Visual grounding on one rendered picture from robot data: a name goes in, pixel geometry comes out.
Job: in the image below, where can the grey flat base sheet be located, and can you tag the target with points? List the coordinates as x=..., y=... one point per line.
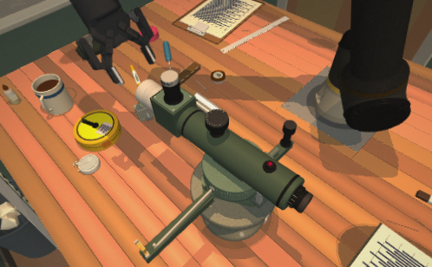
x=349, y=137

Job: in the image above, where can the steel ruler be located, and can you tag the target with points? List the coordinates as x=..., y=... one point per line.
x=255, y=34

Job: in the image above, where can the thin grey pin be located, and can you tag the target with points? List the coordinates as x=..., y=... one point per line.
x=201, y=85

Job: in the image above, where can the black eyepiece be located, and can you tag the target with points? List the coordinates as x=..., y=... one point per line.
x=302, y=198

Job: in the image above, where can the green pointer bar yellow tip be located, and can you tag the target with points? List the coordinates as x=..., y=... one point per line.
x=179, y=222

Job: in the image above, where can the white mug blue band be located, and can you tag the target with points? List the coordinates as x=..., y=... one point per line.
x=54, y=96

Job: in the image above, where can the pink round tin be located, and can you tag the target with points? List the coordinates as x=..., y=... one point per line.
x=155, y=34

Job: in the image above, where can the small bottle brown cap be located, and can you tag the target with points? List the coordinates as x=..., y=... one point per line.
x=11, y=95

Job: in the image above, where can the brown wooden block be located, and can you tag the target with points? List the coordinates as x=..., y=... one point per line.
x=190, y=71

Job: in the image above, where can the white scale strip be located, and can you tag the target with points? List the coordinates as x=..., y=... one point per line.
x=206, y=103

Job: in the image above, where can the brown clipboard with paper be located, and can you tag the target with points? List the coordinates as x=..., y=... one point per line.
x=219, y=16

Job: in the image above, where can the crumpled white paper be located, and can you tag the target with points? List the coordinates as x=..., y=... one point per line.
x=8, y=216

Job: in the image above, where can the small brown round tin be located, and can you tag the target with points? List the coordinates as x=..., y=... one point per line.
x=218, y=76

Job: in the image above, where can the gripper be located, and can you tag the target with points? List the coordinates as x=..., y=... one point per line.
x=99, y=18

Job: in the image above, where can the black micrometer drum white top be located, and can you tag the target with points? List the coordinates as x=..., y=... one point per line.
x=171, y=89

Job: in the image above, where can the yellow white marker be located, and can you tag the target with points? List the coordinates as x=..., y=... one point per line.
x=135, y=75

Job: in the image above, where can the blue screwdriver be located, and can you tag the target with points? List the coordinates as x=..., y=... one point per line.
x=167, y=52

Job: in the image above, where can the small grey bracket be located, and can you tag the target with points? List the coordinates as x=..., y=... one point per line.
x=143, y=112

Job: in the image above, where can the white lined notepad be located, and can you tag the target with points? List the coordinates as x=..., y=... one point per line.
x=390, y=250

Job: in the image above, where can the dark grey waste bin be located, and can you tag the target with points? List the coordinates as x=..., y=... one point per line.
x=0, y=237

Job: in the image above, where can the black tangent knob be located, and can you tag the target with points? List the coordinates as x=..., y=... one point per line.
x=288, y=130

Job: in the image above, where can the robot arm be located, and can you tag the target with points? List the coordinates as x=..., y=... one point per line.
x=375, y=55

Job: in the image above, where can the white sunshade cylinder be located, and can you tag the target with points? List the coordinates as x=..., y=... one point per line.
x=145, y=92

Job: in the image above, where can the black focus knob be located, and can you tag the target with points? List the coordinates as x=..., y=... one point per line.
x=216, y=120

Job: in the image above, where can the red compensator check button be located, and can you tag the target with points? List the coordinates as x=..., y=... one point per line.
x=270, y=166

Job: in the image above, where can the yellow round tin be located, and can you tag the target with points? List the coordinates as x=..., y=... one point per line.
x=97, y=130

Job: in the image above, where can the green level body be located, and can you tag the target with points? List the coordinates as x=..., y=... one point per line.
x=238, y=152

